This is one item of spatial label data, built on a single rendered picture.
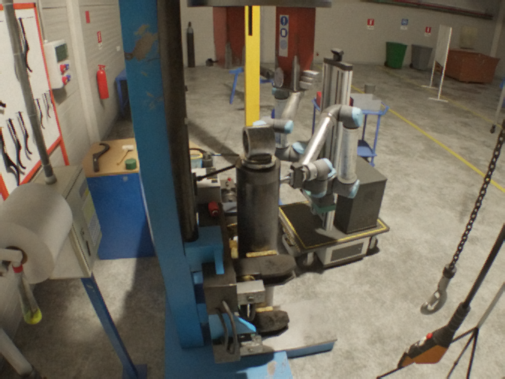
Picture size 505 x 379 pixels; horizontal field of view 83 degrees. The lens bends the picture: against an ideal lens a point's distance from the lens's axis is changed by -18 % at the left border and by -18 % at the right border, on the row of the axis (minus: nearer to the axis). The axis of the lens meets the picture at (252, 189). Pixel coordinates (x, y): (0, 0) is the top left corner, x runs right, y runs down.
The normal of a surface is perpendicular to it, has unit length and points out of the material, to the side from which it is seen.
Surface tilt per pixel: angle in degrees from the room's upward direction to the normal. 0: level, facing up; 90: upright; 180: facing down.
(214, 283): 0
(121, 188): 90
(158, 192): 90
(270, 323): 0
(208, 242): 0
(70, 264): 90
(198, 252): 90
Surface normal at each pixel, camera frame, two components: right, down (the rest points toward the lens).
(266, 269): 0.00, -0.85
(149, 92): 0.17, 0.51
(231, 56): 0.69, 0.38
